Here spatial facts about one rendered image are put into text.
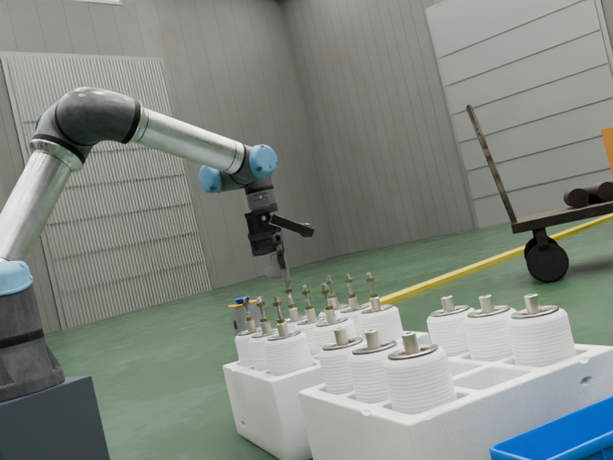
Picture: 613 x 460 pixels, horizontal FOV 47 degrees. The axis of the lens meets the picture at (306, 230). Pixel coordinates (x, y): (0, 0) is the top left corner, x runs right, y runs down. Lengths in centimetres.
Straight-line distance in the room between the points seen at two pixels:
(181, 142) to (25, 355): 54
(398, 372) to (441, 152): 1043
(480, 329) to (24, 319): 78
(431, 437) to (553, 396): 22
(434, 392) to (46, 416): 64
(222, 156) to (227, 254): 958
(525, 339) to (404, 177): 1070
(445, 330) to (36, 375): 73
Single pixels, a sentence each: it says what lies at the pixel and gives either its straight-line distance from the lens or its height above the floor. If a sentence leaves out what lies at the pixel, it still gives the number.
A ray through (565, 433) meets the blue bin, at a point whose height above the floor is 10.
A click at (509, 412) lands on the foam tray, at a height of 14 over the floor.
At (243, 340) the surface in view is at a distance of 174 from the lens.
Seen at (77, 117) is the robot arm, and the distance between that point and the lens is 147.
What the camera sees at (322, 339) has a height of 23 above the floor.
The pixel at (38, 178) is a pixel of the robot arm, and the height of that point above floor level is 69.
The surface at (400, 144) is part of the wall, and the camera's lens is 1181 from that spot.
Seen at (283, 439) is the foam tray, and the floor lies 6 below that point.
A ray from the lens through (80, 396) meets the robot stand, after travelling 131.
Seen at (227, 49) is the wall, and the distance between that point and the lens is 1227.
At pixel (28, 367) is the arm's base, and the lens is 129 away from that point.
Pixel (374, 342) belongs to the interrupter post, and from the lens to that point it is 115.
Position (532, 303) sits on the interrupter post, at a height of 27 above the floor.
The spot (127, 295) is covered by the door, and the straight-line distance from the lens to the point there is 996.
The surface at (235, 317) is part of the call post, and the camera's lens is 193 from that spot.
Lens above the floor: 45
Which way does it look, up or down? 1 degrees up
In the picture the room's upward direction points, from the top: 13 degrees counter-clockwise
